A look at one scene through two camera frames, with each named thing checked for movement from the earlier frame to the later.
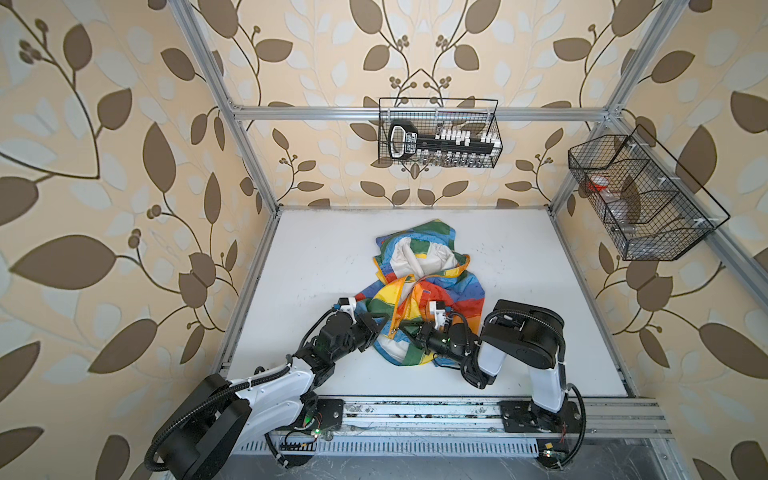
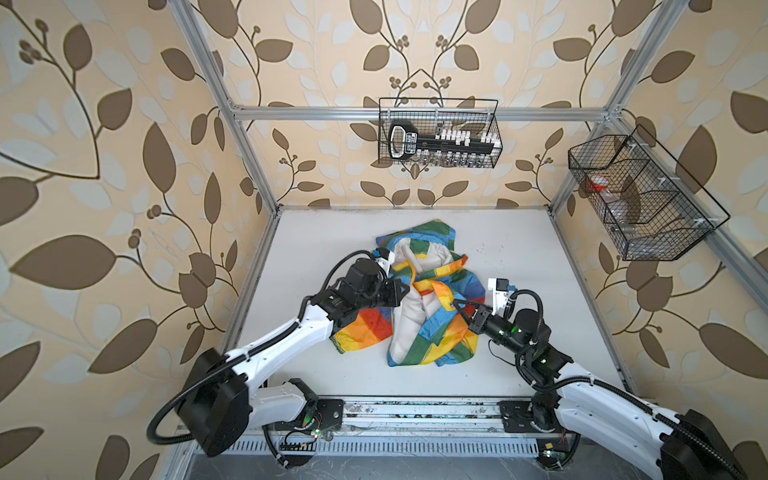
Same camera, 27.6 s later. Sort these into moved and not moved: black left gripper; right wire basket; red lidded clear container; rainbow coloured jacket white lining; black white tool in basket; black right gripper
Moved: black right gripper; black left gripper
Not moved: right wire basket; black white tool in basket; red lidded clear container; rainbow coloured jacket white lining
